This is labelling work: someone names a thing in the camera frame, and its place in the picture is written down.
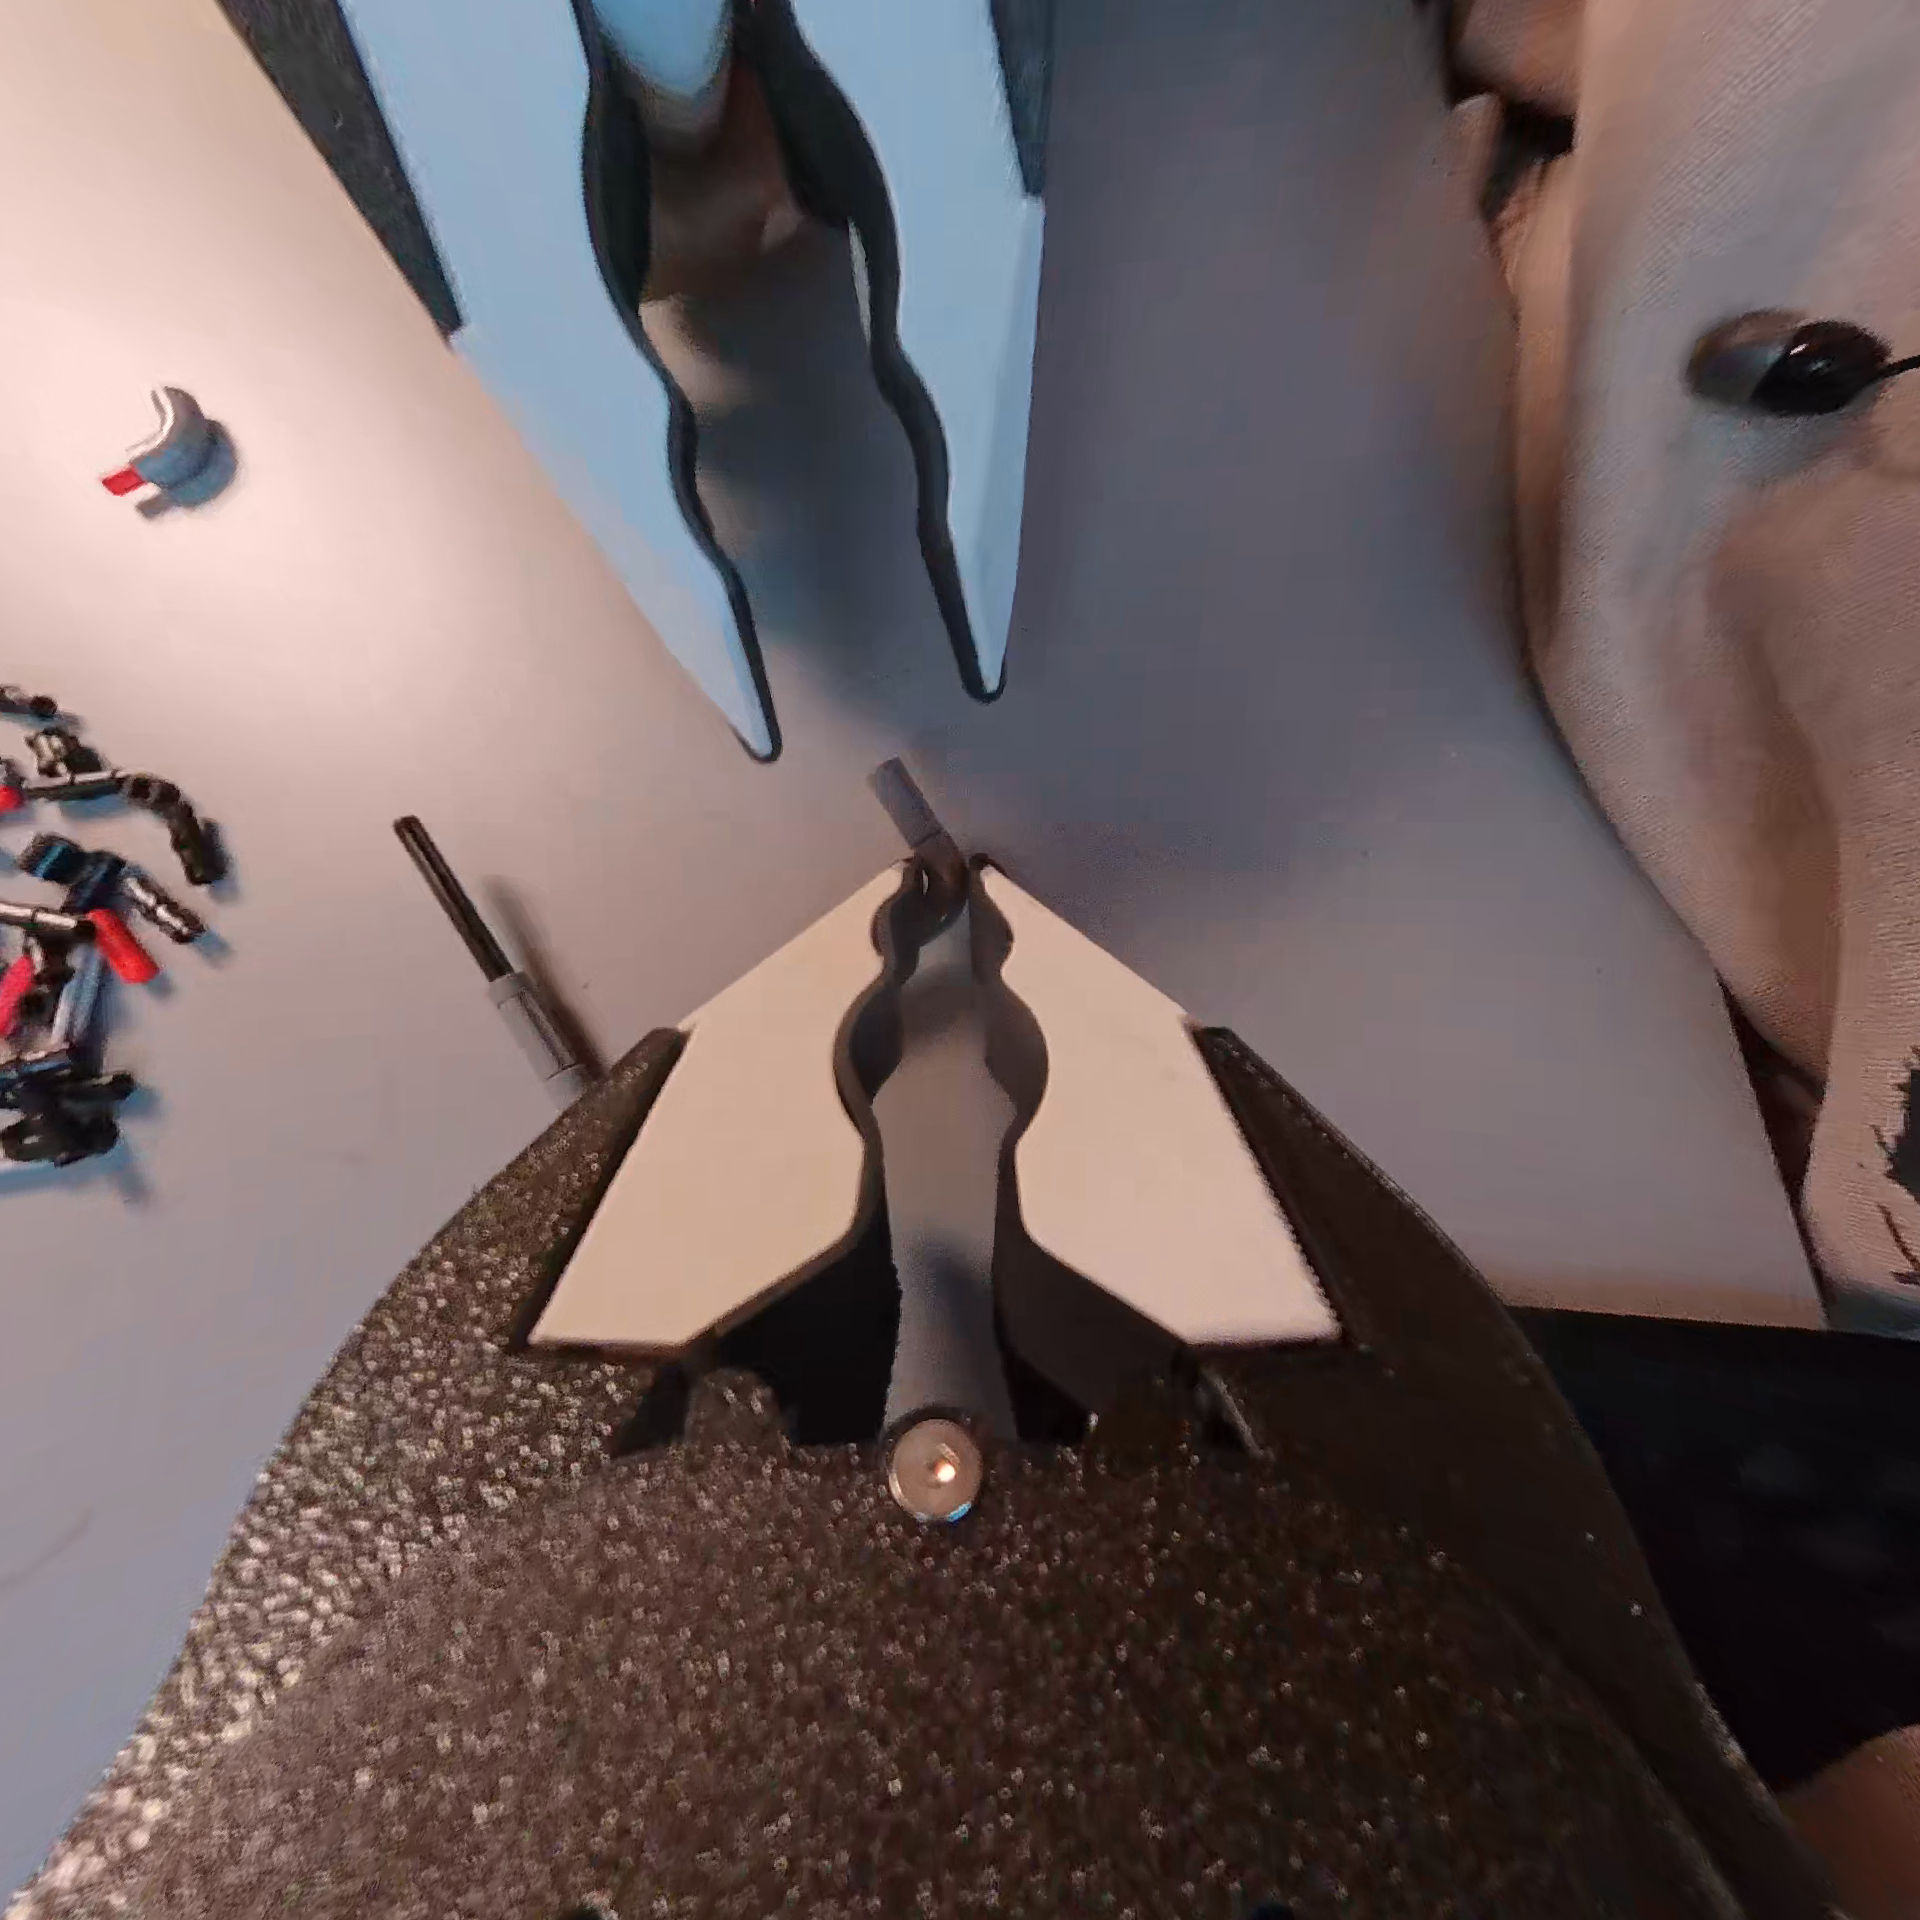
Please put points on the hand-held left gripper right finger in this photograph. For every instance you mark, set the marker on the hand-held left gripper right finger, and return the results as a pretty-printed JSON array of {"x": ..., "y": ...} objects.
[{"x": 1154, "y": 1184}]

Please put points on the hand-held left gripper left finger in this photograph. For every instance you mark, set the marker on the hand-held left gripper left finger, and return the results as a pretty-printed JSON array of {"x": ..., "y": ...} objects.
[{"x": 705, "y": 1184}]

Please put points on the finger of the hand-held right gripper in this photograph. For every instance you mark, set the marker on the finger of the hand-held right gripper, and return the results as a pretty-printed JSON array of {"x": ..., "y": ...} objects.
[
  {"x": 960, "y": 224},
  {"x": 495, "y": 224}
]

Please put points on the grey bent rod red caps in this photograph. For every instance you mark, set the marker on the grey bent rod red caps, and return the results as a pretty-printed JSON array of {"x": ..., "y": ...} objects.
[{"x": 181, "y": 435}]

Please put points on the grey tube with black axle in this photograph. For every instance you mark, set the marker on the grey tube with black axle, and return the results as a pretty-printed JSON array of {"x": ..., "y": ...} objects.
[{"x": 915, "y": 811}]

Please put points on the grey desk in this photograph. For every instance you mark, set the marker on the grey desk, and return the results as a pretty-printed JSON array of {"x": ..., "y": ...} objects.
[{"x": 1277, "y": 750}]

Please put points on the person's right hand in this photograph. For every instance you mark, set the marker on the person's right hand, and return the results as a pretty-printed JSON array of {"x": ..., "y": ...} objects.
[{"x": 735, "y": 224}]

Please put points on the black axle with silver sleeve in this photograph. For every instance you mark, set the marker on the black axle with silver sleeve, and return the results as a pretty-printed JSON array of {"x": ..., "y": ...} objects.
[{"x": 525, "y": 1005}]

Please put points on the pile of black red pins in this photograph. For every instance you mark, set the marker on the pile of black red pins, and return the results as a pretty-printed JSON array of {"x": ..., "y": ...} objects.
[{"x": 187, "y": 837}]

